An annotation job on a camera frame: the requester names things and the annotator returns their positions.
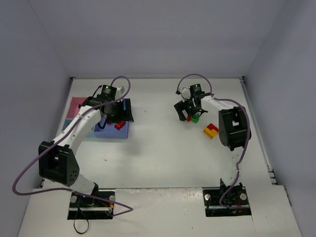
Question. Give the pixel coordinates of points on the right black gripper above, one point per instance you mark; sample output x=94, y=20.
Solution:
x=188, y=108

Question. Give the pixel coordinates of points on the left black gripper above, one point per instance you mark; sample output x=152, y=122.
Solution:
x=126, y=110

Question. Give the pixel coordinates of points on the red brick lego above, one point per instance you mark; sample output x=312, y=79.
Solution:
x=119, y=125

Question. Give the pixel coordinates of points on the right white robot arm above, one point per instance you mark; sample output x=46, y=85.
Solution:
x=233, y=127

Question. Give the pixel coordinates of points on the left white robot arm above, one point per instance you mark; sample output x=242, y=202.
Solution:
x=58, y=158

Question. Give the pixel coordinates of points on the green lego on red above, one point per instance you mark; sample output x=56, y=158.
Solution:
x=195, y=119

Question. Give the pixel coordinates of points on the purple-blue large container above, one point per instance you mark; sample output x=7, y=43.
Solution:
x=110, y=132

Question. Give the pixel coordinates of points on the red yellow stacked lego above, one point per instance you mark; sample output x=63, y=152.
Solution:
x=211, y=131

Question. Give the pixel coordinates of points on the pink container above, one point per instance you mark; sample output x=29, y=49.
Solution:
x=74, y=107

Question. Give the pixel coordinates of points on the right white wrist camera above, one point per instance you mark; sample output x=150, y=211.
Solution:
x=184, y=92

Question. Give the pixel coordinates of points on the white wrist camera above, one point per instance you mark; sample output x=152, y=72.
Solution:
x=120, y=91
x=184, y=92

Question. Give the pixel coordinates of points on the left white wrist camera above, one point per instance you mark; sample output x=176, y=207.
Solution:
x=120, y=91

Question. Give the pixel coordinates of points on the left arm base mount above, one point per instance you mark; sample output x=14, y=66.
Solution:
x=85, y=208

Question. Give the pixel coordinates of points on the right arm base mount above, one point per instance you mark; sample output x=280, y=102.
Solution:
x=234, y=204

